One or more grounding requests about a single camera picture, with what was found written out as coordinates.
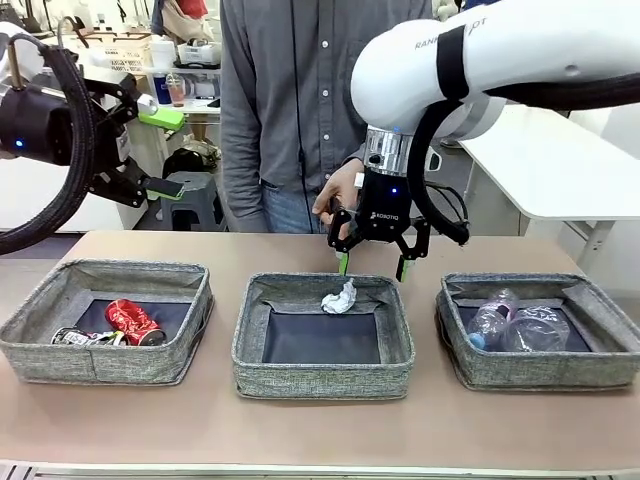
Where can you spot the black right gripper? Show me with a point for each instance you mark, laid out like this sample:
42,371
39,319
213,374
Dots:
385,210

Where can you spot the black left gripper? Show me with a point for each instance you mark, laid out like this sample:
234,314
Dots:
35,125

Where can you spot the white paper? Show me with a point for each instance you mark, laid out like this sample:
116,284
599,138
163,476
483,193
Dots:
339,300

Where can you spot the clear plastic water bottle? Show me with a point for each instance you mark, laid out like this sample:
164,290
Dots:
487,320

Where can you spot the crushed red soda can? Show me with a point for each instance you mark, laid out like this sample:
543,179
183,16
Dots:
130,320

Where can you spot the clear plastic cup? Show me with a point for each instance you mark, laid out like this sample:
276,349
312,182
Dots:
540,327

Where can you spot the crushed black soda can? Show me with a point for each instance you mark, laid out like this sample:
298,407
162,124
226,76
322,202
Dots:
80,337

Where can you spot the person's right forearm grey sleeve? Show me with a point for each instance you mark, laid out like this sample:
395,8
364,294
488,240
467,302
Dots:
245,175

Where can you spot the person's left forearm grey sleeve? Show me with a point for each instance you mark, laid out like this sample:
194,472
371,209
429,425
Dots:
357,152

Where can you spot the person's left hand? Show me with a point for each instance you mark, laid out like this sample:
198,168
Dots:
340,185

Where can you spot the black bag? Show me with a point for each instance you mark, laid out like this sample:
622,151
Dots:
192,157

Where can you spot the grey plastic stool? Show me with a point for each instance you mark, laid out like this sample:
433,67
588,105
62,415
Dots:
200,200

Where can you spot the white desk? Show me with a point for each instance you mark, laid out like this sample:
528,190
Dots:
200,106

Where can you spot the pink drink cup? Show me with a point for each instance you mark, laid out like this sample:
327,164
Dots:
177,92

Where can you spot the white plastic jug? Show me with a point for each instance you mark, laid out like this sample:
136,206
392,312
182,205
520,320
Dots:
162,52

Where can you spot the white tabletop appliance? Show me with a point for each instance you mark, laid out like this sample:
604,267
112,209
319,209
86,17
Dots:
197,52

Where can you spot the person in grey shirt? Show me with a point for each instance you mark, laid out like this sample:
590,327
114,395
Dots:
280,100

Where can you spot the background person with beige bag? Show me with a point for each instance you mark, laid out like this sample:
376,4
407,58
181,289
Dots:
185,20

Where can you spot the grey fabric basket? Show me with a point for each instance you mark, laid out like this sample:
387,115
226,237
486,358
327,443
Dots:
525,372
320,380
140,365

